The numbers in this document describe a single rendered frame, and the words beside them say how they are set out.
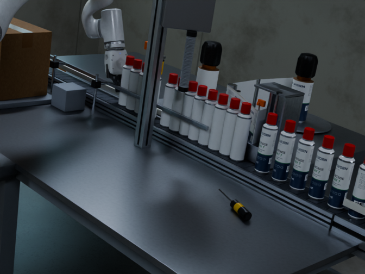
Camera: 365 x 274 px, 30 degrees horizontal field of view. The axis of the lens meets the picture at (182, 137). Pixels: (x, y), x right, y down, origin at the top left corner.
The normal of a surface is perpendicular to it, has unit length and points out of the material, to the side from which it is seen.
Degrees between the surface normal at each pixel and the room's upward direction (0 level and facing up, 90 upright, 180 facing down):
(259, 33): 90
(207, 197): 0
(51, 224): 0
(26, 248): 0
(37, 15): 90
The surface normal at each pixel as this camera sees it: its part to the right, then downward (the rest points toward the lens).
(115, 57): 0.63, -0.03
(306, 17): -0.62, 0.17
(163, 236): 0.14, -0.93
